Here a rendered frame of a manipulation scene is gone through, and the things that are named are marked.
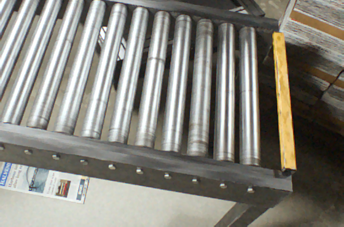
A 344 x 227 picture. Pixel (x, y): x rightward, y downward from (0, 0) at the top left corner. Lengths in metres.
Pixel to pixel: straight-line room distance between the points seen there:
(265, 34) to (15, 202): 1.15
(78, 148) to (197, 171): 0.27
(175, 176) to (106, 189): 0.82
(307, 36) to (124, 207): 1.00
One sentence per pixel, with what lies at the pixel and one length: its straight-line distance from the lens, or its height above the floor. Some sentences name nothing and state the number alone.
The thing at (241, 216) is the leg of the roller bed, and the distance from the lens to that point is 1.17.
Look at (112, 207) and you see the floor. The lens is 1.72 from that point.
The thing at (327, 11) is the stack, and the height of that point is 0.69.
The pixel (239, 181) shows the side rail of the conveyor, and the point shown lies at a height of 0.80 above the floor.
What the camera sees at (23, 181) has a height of 0.01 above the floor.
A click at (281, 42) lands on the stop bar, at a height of 0.82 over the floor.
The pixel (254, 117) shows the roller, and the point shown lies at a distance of 1.05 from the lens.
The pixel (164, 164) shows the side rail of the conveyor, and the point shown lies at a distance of 0.93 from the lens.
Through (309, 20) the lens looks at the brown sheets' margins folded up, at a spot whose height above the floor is 0.63.
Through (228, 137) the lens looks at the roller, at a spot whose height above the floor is 0.80.
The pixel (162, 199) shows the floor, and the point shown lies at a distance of 1.75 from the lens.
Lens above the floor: 1.64
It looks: 55 degrees down
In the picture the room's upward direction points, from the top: 11 degrees clockwise
